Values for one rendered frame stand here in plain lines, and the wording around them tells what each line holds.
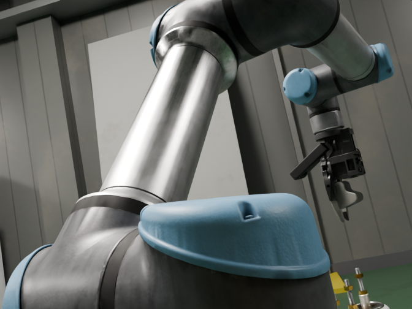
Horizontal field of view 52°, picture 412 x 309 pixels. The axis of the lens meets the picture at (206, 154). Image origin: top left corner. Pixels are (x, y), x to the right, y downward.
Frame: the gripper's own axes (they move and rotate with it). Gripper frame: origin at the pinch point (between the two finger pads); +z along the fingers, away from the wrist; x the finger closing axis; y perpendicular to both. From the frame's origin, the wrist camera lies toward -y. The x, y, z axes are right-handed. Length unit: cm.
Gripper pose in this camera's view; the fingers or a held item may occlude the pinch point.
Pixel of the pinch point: (341, 216)
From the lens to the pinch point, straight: 106.6
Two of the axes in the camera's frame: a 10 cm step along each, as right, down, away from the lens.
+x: 5.5, 0.2, 8.4
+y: 8.1, -2.5, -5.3
